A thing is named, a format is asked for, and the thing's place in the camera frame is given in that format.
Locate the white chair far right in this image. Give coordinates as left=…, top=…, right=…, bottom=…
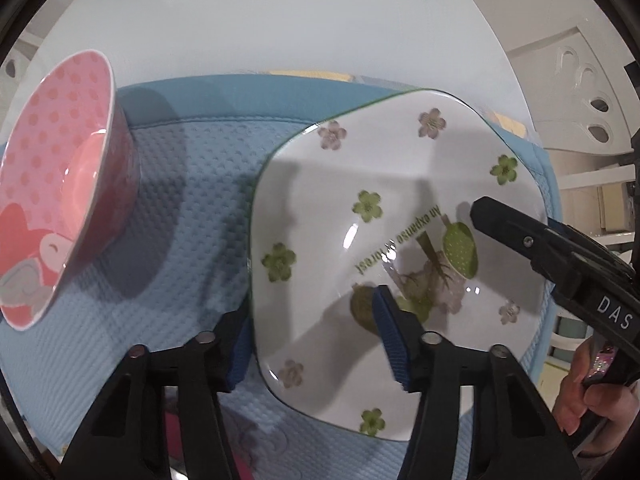
left=502, top=23, right=639, bottom=191

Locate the person right hand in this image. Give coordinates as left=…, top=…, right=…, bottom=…
left=552, top=339, right=639, bottom=439

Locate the blue textured table mat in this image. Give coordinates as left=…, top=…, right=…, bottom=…
left=1, top=75, right=561, bottom=479

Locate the square floral plate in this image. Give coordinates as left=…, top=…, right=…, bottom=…
left=250, top=90, right=547, bottom=441

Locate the pink polka dot bowl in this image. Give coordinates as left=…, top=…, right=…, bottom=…
left=1, top=50, right=140, bottom=332

